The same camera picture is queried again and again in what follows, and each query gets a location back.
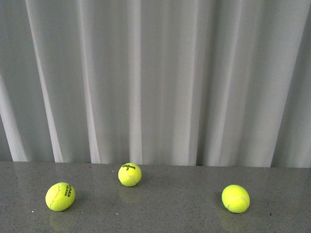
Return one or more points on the yellow Wilson 3 tennis ball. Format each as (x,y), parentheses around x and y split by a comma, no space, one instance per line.
(129,174)

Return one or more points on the plain yellow tennis ball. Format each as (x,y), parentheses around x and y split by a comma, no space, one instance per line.
(235,199)

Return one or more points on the yellow Head Team tennis ball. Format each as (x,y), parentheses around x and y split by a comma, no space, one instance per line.
(60,196)

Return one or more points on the white pleated curtain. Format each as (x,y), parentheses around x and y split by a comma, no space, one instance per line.
(178,82)

